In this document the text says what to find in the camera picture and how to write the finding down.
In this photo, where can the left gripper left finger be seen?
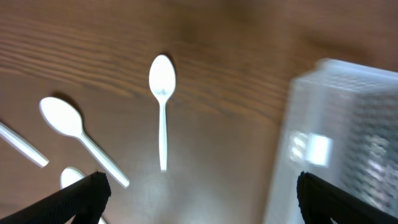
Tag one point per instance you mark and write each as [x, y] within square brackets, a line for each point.
[82, 202]

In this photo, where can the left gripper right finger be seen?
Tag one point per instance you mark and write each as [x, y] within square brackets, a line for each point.
[322, 203]

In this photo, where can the white spoon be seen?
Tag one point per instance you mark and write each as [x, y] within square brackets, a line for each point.
[24, 147]
[162, 83]
[66, 120]
[69, 176]

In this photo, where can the clear plastic basket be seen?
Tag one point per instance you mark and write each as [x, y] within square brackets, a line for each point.
[340, 125]

